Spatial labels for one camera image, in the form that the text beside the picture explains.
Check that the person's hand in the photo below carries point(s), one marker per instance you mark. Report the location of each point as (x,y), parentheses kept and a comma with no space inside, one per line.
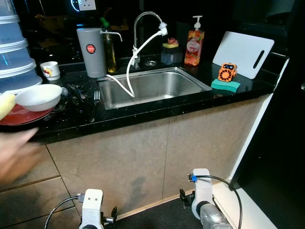
(16,155)

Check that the black floor mat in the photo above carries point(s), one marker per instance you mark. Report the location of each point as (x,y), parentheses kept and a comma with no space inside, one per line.
(157,217)

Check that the beige cabinet door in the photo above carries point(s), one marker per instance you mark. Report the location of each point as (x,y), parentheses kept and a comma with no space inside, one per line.
(109,162)
(209,138)

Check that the stainless steel sink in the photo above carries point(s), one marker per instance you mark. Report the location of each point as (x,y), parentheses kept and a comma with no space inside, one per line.
(162,88)

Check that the green sponge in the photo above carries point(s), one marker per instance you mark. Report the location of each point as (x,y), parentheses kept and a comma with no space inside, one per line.
(226,87)

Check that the small orange fan gadget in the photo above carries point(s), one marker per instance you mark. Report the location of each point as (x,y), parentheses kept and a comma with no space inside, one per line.
(227,72)

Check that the red plate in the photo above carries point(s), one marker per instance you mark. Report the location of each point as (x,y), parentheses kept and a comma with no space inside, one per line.
(21,117)

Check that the chrome sink hole cover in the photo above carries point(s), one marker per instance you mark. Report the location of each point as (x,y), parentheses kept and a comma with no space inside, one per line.
(151,63)

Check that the dark sponge holder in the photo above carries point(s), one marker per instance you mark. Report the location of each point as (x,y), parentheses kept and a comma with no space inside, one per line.
(171,57)

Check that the orange soap pump bottle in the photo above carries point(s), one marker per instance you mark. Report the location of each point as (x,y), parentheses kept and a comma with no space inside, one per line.
(194,47)

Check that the cream plate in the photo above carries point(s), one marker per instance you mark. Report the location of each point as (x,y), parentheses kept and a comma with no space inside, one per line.
(5,106)

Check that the yellow sponge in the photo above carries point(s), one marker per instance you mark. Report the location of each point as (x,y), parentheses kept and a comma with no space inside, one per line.
(169,46)

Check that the white plastic cutting board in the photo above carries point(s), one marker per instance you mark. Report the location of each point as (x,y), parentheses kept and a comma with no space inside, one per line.
(238,52)

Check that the pink scrubber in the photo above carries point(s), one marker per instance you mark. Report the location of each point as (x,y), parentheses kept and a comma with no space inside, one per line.
(172,41)

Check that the white printed mug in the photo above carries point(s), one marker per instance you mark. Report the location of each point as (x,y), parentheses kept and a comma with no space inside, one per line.
(50,71)

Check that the olive oil bottle green cap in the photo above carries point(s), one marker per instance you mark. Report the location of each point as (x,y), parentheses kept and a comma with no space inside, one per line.
(111,57)

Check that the grey water filter canister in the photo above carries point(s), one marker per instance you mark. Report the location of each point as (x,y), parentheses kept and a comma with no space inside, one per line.
(91,52)

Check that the chrome sink faucet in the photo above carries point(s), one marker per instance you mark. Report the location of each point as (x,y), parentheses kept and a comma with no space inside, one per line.
(135,33)

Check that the small chrome tap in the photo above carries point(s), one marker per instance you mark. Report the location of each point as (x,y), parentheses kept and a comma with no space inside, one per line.
(114,32)

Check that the white stacked plastic drawers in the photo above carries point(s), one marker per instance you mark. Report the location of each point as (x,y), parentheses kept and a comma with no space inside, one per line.
(16,52)

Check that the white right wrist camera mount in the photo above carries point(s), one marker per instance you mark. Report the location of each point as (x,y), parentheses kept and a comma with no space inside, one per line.
(202,188)

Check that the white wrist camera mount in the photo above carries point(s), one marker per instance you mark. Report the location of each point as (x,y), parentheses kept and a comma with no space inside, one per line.
(91,207)
(202,188)

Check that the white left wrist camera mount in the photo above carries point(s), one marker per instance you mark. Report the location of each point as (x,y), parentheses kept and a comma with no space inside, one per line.
(91,207)

